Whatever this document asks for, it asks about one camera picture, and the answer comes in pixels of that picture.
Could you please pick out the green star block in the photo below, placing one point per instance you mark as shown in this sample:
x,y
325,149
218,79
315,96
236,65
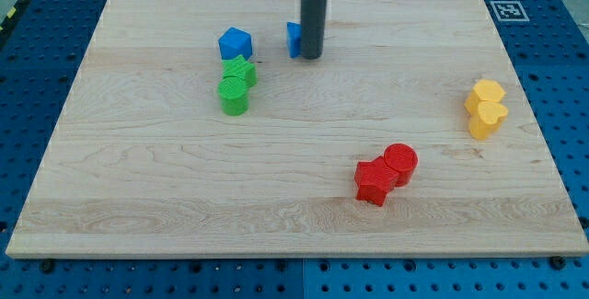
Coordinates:
x,y
242,68

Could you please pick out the blue triangle block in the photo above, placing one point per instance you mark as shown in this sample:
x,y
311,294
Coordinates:
x,y
293,31

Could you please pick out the white fiducial marker tag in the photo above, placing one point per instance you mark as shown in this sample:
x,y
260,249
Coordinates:
x,y
509,11

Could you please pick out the blue cube block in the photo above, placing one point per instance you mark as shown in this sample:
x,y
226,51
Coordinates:
x,y
235,42

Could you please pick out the green cylinder block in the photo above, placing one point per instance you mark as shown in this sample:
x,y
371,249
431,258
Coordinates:
x,y
233,94

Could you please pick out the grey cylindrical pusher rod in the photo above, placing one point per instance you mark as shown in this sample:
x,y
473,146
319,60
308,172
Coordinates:
x,y
312,22

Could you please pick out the red star block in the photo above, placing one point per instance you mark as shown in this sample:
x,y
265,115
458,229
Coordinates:
x,y
374,179

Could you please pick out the light wooden board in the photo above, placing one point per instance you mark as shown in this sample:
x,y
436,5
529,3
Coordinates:
x,y
144,164

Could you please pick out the yellow heart block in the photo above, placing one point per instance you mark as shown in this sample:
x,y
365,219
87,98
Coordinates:
x,y
486,118

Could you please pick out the red cylinder block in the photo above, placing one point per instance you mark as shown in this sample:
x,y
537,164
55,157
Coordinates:
x,y
403,159

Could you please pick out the yellow hexagon block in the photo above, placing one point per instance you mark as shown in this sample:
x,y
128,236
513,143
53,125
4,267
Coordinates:
x,y
483,90

